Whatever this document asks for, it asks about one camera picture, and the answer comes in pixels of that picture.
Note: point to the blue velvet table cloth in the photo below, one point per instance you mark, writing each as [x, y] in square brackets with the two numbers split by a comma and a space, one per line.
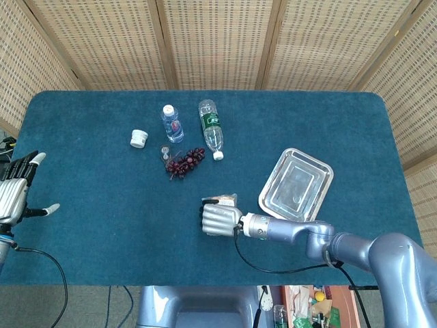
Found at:
[119, 222]

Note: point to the white power strip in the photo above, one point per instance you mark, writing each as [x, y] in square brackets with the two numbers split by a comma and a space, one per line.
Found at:
[265, 300]

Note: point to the clear bottle with green label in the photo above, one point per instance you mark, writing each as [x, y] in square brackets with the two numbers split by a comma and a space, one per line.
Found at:
[212, 126]

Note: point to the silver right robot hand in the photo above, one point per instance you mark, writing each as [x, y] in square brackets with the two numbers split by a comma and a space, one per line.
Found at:
[220, 220]

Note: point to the bunch of dark red grapes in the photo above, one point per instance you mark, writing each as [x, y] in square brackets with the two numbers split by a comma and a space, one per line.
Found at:
[186, 163]

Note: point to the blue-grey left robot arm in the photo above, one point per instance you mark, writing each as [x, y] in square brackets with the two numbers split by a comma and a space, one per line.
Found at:
[4, 246]

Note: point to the square stainless steel tray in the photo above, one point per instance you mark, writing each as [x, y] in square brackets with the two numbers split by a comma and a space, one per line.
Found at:
[295, 184]

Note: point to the blue-grey robot torso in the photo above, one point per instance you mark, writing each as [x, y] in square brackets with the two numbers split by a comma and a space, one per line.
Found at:
[205, 307]

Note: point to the small brown snack packet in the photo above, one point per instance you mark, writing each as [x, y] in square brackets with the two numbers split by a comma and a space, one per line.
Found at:
[225, 200]

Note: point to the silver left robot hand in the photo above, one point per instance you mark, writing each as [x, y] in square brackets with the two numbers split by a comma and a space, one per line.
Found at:
[12, 194]

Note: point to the clear bottle with pink label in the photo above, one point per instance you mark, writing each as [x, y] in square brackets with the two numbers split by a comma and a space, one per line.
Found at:
[172, 127]

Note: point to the orange box of clutter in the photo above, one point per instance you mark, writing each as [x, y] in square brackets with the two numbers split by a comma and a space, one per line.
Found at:
[317, 307]

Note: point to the woven bamboo folding screen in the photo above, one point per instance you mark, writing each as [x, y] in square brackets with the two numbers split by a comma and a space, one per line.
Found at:
[218, 41]

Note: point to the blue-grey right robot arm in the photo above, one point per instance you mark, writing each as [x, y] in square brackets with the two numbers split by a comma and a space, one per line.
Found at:
[358, 249]

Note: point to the small white plastic jar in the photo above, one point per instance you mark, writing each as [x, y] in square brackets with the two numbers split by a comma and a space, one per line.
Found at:
[138, 138]

